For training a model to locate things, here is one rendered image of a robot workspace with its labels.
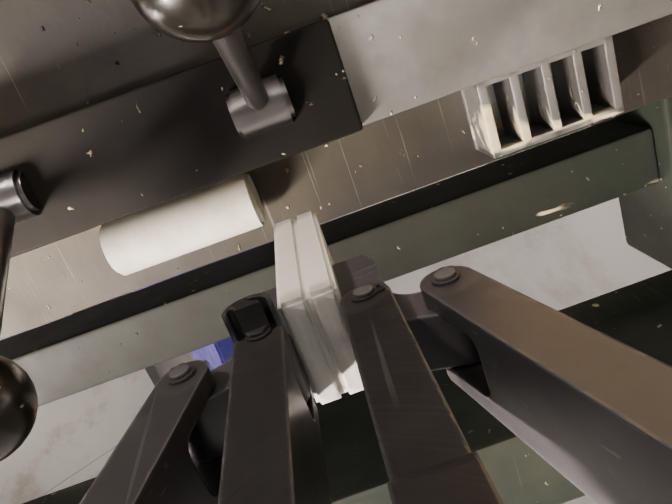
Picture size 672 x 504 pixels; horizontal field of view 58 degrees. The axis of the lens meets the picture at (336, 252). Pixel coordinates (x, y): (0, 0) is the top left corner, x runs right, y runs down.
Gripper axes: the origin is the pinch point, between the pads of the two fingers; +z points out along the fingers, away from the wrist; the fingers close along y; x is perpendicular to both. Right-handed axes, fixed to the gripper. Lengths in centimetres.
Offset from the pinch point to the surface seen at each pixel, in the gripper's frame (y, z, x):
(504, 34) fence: 11.5, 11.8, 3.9
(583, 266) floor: 73, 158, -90
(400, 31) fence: 7.0, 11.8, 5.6
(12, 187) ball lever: -11.0, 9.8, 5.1
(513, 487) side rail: 5.8, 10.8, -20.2
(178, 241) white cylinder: -6.3, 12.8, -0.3
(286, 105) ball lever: 1.1, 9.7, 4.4
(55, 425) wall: -448, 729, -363
